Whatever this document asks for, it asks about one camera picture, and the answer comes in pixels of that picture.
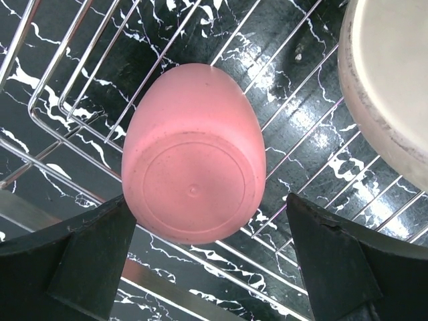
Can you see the pink plastic cup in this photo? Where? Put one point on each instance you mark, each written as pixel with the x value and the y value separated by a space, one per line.
pixel 193 163

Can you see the white scalloped plate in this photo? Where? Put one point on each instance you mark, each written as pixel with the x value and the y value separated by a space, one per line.
pixel 382 67

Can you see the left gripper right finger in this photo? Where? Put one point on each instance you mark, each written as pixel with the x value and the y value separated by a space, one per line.
pixel 352 272

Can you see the wire dish rack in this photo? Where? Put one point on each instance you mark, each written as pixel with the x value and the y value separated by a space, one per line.
pixel 79 70

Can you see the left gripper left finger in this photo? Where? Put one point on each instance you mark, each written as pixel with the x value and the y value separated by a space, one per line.
pixel 70 270

